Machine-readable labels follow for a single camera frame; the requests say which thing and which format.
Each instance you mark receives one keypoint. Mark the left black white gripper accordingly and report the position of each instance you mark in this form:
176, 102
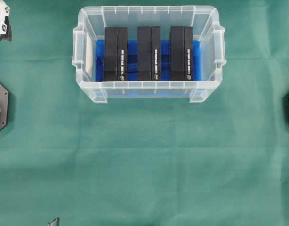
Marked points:
5, 28

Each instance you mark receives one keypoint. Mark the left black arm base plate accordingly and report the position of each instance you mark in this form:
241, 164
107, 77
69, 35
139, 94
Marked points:
3, 106

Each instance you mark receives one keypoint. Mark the small metal bracket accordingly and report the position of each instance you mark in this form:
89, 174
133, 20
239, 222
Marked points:
54, 222

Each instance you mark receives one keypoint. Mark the blue foam liner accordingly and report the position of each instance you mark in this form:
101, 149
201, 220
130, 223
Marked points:
132, 61

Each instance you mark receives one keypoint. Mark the green table cloth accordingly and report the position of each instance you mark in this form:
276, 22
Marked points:
142, 161

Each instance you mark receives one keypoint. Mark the clear plastic storage case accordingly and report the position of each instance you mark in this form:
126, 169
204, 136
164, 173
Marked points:
204, 20

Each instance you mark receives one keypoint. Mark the black realsense box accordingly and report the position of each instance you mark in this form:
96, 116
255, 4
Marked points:
148, 53
181, 53
116, 54

